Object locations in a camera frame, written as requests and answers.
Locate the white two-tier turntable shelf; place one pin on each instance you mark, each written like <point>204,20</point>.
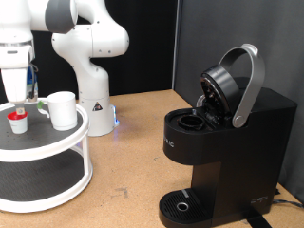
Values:
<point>38,177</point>

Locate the black Keurig coffee machine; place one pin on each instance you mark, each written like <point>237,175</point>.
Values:
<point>247,158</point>

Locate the grey partition panel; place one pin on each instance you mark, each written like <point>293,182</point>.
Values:
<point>269,31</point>

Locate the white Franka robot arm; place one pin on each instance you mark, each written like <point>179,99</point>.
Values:
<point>91,41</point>

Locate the white coffee pod red lid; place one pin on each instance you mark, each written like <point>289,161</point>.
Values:
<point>18,125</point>

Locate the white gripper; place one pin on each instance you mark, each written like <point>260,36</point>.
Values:
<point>15,85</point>

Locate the black tape strip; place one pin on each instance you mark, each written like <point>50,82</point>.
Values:
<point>258,221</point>

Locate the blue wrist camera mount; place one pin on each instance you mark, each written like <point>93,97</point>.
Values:
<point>31,85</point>

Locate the black curtain backdrop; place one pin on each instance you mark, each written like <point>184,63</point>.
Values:
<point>148,47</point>

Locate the water tank with black lid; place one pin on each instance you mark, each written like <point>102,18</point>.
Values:
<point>242,83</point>

